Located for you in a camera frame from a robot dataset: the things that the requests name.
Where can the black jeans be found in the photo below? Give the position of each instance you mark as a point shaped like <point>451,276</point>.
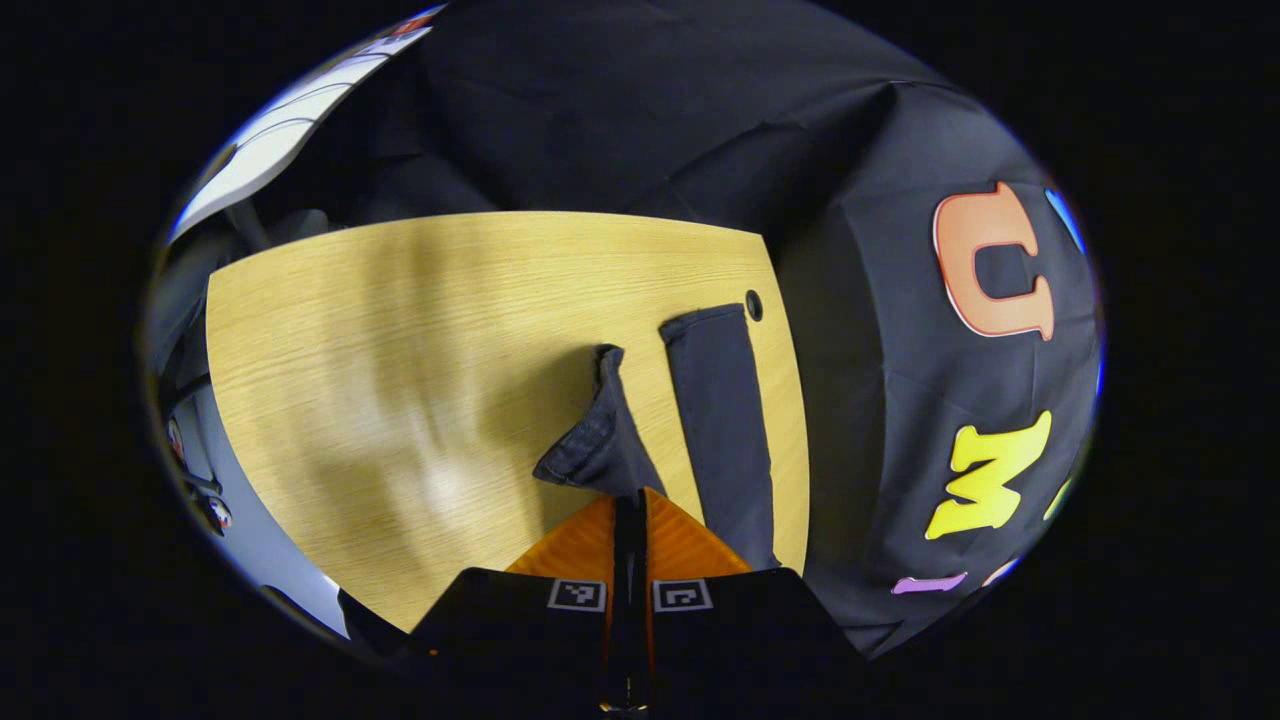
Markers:
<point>715,420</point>

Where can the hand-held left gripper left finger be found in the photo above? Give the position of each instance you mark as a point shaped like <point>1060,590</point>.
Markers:
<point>500,625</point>

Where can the black backdrop cloth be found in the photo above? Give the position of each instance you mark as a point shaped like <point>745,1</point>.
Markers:
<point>860,330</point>

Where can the black table grommet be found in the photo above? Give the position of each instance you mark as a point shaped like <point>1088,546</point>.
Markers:
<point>753,305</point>

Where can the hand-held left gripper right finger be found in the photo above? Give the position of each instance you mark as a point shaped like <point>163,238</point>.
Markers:
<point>750,625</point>

